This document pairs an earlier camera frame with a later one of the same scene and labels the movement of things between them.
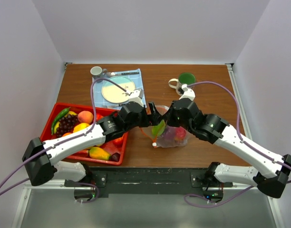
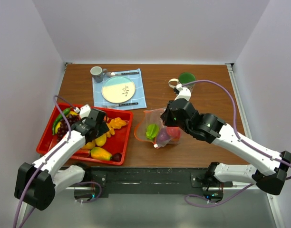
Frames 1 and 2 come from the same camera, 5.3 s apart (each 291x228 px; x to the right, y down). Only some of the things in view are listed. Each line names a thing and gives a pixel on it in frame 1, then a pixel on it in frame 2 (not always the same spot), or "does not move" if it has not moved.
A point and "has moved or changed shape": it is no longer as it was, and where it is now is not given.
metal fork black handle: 107,106 does not move
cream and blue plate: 114,94 does not move
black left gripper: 153,119 -> 102,128
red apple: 180,133 has moved or changed shape
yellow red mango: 99,153 does not move
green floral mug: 184,78 does not move
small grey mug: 97,72 does not move
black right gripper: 170,122 does not move
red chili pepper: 83,153 does not move
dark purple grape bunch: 66,125 does not move
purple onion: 169,133 -> 163,136
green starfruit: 158,130 has moved or changed shape
